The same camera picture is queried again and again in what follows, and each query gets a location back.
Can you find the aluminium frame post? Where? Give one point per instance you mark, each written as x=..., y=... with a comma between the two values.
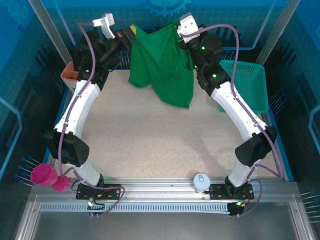
x=50, y=30
x=277, y=30

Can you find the green t-shirt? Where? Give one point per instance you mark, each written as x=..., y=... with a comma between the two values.
x=160, y=65

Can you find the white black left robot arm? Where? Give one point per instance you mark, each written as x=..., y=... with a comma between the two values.
x=80, y=107

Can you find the teal plastic basket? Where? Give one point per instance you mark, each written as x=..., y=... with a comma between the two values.
x=252, y=80

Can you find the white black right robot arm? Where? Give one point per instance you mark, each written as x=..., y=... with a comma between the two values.
x=237, y=110

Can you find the cream knife block orange top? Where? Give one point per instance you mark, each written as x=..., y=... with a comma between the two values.
x=67, y=73

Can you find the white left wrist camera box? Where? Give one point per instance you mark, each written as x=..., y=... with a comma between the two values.
x=107, y=22

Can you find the white pull-tab can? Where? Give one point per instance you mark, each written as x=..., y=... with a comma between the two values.
x=201, y=182

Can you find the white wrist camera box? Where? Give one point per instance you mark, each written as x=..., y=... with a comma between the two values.
x=107, y=22
x=188, y=25

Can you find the aluminium rail frame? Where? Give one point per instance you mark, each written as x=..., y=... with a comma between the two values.
x=160, y=185

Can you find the black connector board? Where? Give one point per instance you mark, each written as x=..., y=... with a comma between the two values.
x=235, y=208
x=96, y=207

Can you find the small magenta cup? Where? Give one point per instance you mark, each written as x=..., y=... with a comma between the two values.
x=60, y=183

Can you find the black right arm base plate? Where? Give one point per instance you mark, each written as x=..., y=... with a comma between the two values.
x=217, y=192

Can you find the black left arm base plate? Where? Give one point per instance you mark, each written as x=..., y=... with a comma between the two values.
x=110, y=191

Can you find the large magenta cup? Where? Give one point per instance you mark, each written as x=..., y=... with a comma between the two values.
x=40, y=175

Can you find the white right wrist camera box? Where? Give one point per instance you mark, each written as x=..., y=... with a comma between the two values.
x=188, y=25

